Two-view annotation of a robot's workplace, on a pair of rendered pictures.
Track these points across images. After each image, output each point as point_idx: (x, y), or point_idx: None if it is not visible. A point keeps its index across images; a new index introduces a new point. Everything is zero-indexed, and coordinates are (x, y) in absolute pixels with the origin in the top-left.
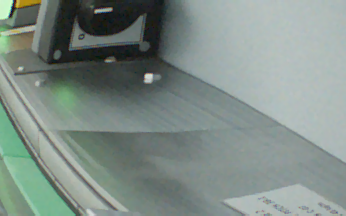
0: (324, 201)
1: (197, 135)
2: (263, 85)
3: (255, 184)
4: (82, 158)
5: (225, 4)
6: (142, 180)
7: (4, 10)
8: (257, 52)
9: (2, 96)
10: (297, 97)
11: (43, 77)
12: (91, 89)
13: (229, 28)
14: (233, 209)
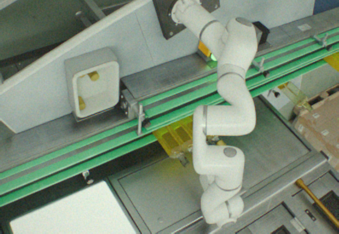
0: (301, 25)
1: (285, 31)
2: (272, 25)
3: (297, 29)
4: (299, 37)
5: (268, 21)
6: (299, 34)
7: None
8: (272, 23)
9: (270, 51)
10: (278, 23)
11: (272, 42)
12: (275, 37)
13: (267, 23)
14: (304, 30)
